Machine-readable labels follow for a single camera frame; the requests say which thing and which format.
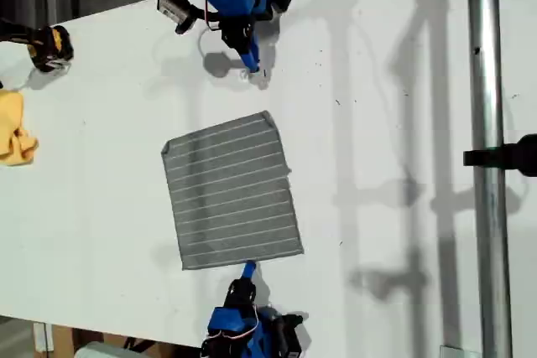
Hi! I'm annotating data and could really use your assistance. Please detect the grey white-striped towel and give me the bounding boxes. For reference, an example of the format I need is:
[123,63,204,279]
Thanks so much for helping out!
[161,110,305,272]

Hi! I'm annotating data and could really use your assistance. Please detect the brown cardboard box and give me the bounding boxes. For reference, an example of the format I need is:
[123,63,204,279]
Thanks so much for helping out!
[50,324,203,358]

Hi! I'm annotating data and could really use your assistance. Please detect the white plastic container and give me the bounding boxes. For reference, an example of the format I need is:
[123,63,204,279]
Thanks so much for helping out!
[74,340,142,358]

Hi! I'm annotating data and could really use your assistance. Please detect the yellow black power tool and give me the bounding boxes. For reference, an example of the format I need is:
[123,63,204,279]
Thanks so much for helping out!
[0,18,76,75]

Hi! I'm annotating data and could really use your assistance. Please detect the white table leg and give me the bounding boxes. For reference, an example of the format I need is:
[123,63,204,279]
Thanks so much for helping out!
[32,322,55,353]

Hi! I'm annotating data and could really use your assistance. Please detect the yellow cloth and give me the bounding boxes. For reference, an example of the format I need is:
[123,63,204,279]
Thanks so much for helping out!
[0,89,40,167]

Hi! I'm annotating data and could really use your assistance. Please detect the black clamp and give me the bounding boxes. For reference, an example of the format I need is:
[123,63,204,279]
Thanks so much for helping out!
[462,133,537,178]

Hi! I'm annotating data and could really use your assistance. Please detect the black camera stalk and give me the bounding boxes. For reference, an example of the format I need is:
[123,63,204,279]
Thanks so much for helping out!
[270,313,306,329]
[174,4,201,36]

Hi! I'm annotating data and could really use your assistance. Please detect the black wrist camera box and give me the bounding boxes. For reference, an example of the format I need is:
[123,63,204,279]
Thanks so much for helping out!
[156,0,190,26]
[275,324,305,358]

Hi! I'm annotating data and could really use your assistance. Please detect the steel post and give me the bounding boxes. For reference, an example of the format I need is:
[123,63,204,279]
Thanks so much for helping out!
[465,0,514,358]

